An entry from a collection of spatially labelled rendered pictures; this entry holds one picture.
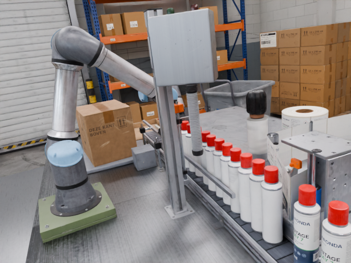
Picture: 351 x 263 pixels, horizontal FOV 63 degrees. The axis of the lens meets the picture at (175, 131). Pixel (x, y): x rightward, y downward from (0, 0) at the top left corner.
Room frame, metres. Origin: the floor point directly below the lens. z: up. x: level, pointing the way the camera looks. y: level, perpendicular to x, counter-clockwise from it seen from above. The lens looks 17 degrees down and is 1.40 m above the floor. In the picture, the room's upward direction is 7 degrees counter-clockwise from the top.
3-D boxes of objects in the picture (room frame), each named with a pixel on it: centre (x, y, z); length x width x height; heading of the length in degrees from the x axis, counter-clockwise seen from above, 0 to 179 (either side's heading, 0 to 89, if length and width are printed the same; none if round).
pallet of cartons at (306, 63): (4.41, -2.11, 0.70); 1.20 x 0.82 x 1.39; 30
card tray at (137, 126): (1.93, 0.21, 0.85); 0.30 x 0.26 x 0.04; 18
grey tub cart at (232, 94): (3.50, -0.82, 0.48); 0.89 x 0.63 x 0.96; 133
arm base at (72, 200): (0.98, 0.41, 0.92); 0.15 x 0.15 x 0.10
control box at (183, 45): (0.86, -0.06, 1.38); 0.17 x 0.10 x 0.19; 73
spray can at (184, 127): (1.15, -0.04, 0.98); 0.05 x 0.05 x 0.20
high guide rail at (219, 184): (1.25, 0.02, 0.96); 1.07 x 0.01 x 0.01; 18
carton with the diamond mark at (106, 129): (1.53, 0.38, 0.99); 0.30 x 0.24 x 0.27; 25
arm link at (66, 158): (0.98, 0.41, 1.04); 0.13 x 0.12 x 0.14; 27
